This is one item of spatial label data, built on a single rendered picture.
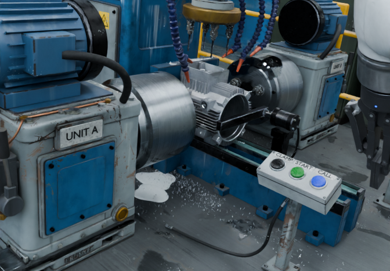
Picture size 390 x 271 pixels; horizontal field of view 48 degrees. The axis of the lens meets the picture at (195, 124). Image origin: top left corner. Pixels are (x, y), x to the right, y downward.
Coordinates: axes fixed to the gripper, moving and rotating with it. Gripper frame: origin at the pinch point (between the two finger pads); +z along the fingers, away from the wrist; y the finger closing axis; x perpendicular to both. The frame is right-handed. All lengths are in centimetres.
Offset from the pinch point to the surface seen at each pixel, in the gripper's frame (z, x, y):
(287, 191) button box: 13.0, 3.6, 17.4
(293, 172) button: 9.7, 0.9, 17.4
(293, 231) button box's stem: 24.3, 5.3, 15.5
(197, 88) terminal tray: 19, -21, 66
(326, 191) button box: 10.4, 1.3, 9.4
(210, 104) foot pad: 19, -17, 57
